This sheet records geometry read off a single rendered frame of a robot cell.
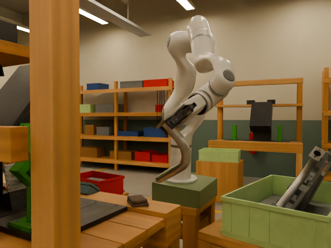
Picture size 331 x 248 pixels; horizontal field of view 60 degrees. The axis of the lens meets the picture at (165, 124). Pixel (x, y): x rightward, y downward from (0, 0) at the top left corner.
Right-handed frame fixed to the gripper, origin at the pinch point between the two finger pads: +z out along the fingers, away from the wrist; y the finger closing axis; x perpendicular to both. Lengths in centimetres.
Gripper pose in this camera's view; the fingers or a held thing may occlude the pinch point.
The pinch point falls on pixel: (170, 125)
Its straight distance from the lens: 88.4
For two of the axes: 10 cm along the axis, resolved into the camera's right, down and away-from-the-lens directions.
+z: -6.1, 4.6, -6.5
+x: 6.6, 7.4, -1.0
